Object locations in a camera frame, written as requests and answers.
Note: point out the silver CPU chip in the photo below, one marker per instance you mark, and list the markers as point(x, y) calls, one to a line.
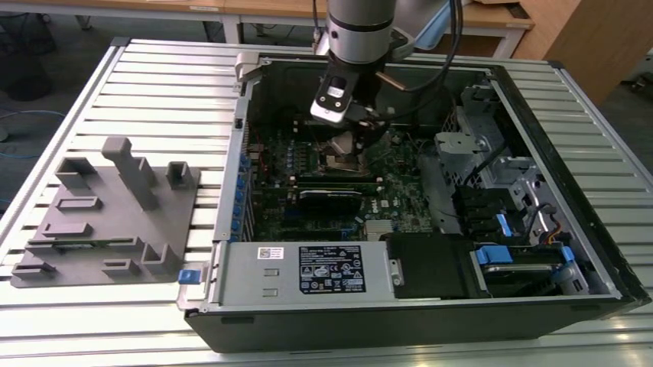
point(344, 162)

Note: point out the CPU socket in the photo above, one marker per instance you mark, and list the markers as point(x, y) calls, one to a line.
point(340, 173)

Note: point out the copper coloured rod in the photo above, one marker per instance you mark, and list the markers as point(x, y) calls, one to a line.
point(392, 82)

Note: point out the silver metal drive cage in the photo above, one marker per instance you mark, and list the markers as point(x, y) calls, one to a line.
point(459, 142)

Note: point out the green motherboard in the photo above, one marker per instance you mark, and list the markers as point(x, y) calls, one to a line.
point(403, 199)

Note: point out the black graphics card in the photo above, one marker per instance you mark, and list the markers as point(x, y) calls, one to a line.
point(328, 204)

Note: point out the silver chipset heatsink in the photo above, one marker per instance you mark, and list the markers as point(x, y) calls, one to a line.
point(377, 226)

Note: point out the blue disk carrier tab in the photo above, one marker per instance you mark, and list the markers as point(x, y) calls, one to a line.
point(566, 254)
point(503, 225)

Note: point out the wooden cabinet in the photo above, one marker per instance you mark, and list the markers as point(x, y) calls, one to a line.
point(602, 38)

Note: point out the black plastic shroud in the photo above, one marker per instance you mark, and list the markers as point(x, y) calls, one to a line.
point(428, 267)

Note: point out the hard disk in blue carrier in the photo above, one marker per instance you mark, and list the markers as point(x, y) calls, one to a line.
point(491, 255)

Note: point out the silver power supply unit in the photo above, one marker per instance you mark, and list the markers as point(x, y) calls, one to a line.
point(244, 275)

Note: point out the blue case latch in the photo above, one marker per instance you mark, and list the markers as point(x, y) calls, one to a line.
point(188, 278)

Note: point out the grey parts rack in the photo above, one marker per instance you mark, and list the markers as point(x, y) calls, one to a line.
point(117, 229)

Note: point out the black PC case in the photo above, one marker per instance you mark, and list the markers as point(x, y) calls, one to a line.
point(356, 329)

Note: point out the black office chair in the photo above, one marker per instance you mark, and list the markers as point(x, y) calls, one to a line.
point(25, 57)

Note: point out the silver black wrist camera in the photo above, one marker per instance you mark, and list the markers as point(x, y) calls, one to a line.
point(331, 99)

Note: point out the small grey wrist camera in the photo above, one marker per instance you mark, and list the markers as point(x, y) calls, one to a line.
point(403, 46)

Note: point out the wooden desk white frame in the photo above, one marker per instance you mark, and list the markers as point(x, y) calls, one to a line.
point(488, 23)
point(101, 7)

